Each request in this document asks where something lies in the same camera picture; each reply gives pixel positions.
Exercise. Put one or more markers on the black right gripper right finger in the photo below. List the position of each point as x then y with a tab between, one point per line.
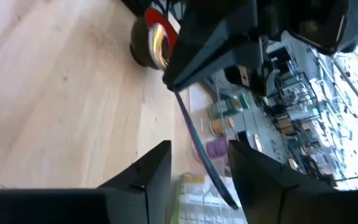
275	199

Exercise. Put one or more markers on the red and black bowl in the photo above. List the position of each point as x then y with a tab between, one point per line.
140	46

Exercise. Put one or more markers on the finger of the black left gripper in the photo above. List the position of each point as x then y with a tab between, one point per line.
258	82
216	37

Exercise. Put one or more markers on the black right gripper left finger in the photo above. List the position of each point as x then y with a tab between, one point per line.
129	199

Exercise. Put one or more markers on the wide clear plastic bin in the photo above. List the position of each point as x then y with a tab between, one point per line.
201	124

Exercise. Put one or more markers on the green spice jar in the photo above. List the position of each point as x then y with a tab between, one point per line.
228	105

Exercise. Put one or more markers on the storage rack with bins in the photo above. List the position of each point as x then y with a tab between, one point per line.
291	90

